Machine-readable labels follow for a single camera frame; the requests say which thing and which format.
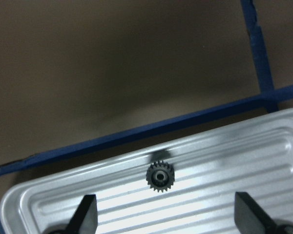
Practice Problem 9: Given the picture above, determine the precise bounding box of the black bearing gear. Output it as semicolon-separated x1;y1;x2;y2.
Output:
146;160;175;193

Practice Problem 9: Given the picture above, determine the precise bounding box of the silver ribbed metal tray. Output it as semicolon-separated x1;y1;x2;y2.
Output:
0;108;293;234

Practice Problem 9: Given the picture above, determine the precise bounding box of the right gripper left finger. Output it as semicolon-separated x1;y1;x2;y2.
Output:
65;195;98;234

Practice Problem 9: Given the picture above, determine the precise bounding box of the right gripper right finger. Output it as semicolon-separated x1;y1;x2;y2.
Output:
234;192;280;234

